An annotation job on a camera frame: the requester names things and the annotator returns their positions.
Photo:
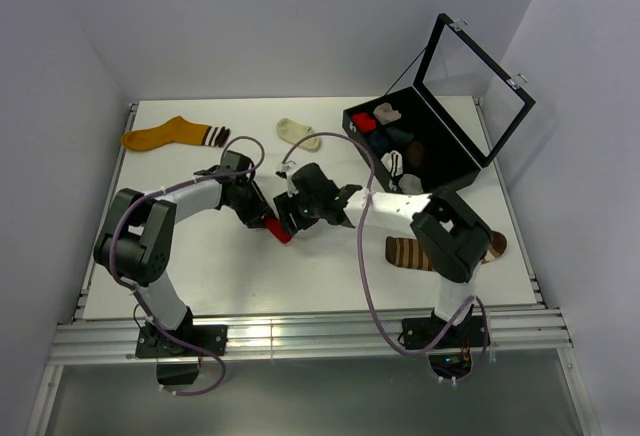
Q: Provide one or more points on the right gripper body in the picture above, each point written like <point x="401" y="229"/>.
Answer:
<point x="306" y="211"/>

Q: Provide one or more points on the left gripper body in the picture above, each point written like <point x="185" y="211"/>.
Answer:
<point x="243" y="199"/>

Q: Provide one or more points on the red sock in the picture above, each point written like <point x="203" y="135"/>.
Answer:
<point x="274" y="226"/>
<point x="364" y="122"/>

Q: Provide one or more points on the cream ankle sock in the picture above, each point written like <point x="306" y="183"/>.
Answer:
<point x="291" y="132"/>

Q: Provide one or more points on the dark brown sock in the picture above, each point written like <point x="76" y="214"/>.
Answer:
<point x="415" y="154"/>

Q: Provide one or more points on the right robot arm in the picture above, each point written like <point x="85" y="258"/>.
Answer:
<point x="453" y="237"/>

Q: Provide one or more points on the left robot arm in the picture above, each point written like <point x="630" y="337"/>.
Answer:
<point x="135" y="241"/>

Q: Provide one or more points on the mustard yellow sock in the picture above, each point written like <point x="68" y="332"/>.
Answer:
<point x="177" y="130"/>

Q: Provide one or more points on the rolled teal sock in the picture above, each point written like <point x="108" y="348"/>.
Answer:
<point x="379" y="143"/>

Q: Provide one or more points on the rolled white striped sock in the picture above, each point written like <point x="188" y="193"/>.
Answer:
<point x="393" y="163"/>

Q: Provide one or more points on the rolled red sock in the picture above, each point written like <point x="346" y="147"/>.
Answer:
<point x="364" y="122"/>

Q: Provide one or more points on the rolled grey sock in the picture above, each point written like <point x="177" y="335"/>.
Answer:
<point x="410" y="184"/>

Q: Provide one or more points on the rolled navy sock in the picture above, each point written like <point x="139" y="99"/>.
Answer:
<point x="399" y="137"/>

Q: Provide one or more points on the brown cream striped sock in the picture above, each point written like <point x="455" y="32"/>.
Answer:
<point x="406" y="253"/>

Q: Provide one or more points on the rolled beige sock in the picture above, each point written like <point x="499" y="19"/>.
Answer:
<point x="386" y="114"/>

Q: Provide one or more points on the black storage box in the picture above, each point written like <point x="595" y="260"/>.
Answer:
<point x="457" y="101"/>

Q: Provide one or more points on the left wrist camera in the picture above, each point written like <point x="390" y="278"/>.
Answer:
<point x="234" y="163"/>

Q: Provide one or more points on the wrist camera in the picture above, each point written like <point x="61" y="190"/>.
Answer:
<point x="286" y="171"/>
<point x="234" y="163"/>

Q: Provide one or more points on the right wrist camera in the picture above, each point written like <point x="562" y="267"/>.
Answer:
<point x="286" y="171"/>

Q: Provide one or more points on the aluminium table frame rail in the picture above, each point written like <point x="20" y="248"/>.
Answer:
<point x="296" y="337"/>

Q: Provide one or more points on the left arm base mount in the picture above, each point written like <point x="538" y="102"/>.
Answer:
<point x="179" y="355"/>

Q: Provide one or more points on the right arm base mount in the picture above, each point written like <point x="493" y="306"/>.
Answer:
<point x="418" y="332"/>

